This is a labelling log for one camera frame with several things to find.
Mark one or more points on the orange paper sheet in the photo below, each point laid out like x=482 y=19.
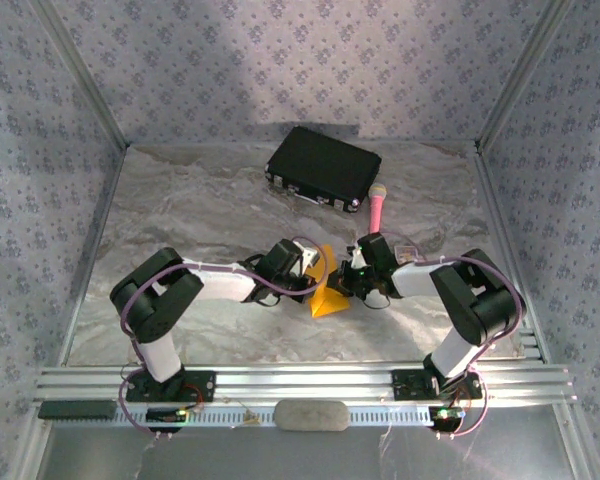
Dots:
x=332 y=302

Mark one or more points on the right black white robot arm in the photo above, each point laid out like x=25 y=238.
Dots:
x=475 y=305

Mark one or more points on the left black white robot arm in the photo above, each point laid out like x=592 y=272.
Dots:
x=155 y=305

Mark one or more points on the small patterned card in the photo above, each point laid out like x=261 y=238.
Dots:
x=409 y=254

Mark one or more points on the pink toy microphone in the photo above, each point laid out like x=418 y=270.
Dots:
x=376 y=210

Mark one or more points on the black hard case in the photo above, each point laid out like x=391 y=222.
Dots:
x=325 y=165

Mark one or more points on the grey oval pad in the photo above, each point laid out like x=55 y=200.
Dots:
x=311 y=416

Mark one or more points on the small tan tag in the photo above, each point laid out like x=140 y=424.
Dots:
x=251 y=419

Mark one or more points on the right small circuit board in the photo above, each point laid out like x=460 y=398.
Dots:
x=447 y=414

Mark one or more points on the small circuit board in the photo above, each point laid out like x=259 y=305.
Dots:
x=162 y=415
x=447 y=414

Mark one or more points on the left small circuit board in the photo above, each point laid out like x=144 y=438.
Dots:
x=162 y=415

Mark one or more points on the black flat bar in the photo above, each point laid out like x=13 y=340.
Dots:
x=75 y=410

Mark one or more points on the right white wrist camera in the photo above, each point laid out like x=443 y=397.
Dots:
x=356 y=259

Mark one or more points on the aluminium mounting rail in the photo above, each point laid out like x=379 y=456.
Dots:
x=300 y=382

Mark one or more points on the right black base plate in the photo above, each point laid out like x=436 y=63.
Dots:
x=410 y=385

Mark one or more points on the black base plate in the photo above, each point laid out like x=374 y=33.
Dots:
x=410 y=385
x=200 y=387

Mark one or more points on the aluminium side frame rail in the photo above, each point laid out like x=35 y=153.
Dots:
x=106 y=200
x=492 y=200

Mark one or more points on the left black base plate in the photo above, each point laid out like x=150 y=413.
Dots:
x=200 y=387

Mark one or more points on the aluminium corner post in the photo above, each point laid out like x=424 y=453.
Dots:
x=85 y=75
x=520 y=75

